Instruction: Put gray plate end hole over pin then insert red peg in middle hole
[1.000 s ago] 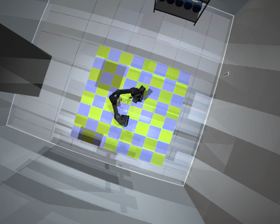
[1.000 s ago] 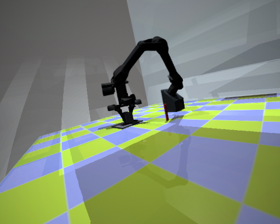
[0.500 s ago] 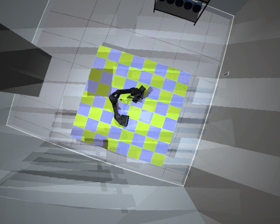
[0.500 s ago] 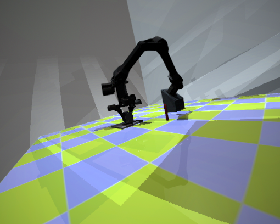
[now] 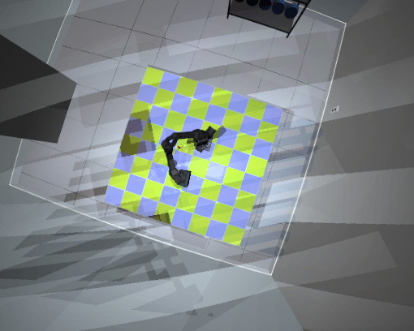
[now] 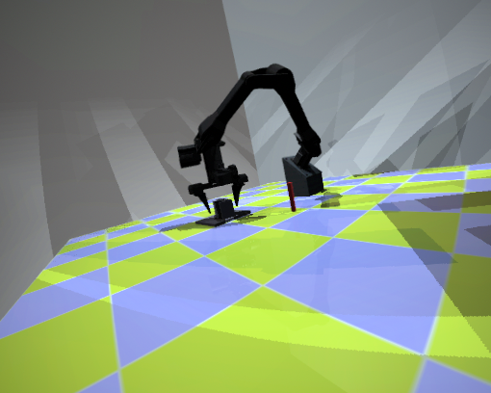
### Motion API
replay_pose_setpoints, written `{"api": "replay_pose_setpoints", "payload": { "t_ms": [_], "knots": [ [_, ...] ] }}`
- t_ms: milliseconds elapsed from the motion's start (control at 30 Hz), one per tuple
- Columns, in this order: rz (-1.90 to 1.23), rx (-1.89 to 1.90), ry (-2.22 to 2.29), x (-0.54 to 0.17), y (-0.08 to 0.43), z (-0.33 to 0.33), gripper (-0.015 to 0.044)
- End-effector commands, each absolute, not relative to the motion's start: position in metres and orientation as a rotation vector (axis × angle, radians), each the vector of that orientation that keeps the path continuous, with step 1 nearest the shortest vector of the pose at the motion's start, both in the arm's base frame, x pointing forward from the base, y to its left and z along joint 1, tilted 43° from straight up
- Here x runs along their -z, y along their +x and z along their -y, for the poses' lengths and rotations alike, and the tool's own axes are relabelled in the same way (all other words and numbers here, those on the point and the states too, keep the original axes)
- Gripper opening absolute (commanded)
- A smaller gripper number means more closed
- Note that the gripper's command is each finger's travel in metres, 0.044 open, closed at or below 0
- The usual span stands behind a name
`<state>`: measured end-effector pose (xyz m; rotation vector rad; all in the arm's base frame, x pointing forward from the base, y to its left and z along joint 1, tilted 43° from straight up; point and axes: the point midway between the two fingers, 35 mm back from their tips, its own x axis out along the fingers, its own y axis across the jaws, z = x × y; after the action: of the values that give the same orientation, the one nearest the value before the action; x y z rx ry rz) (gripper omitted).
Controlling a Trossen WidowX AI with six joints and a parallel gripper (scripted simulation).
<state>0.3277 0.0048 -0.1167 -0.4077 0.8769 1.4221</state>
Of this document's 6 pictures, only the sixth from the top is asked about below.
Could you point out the dark red peg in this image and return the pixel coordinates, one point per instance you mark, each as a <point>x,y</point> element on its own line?
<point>292,196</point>

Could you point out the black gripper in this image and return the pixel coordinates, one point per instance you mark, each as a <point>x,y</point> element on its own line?
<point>197,189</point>

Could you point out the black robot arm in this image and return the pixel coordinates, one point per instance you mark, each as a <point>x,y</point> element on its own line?
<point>210,130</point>

